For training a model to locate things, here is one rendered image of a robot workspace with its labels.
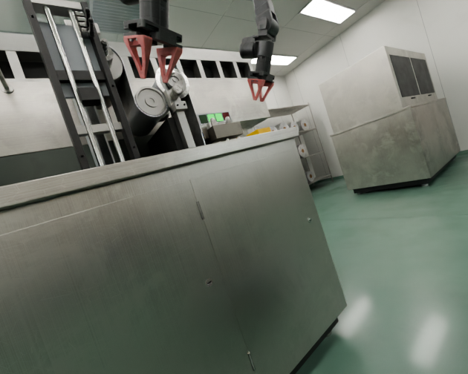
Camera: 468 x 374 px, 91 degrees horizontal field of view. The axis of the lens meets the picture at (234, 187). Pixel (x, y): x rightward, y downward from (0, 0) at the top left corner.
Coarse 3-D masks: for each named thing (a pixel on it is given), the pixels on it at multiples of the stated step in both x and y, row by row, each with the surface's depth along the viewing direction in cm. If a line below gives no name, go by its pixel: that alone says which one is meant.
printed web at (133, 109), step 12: (120, 60) 88; (120, 84) 96; (156, 84) 97; (120, 96) 100; (132, 96) 88; (96, 108) 80; (132, 108) 92; (96, 120) 84; (132, 120) 98; (144, 120) 94; (156, 120) 96; (132, 132) 107; (144, 132) 106; (108, 144) 80; (108, 156) 84
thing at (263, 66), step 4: (260, 56) 84; (256, 60) 86; (260, 60) 84; (264, 60) 84; (268, 60) 84; (256, 64) 86; (260, 64) 85; (264, 64) 84; (268, 64) 85; (256, 68) 86; (260, 68) 85; (264, 68) 85; (268, 68) 86; (252, 72) 85; (256, 72) 84; (260, 72) 83; (264, 72) 83; (268, 72) 86; (260, 76) 88
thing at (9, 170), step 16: (112, 144) 111; (144, 144) 120; (0, 160) 88; (16, 160) 91; (32, 160) 94; (48, 160) 97; (64, 160) 100; (0, 176) 88; (16, 176) 90; (32, 176) 93; (48, 176) 96
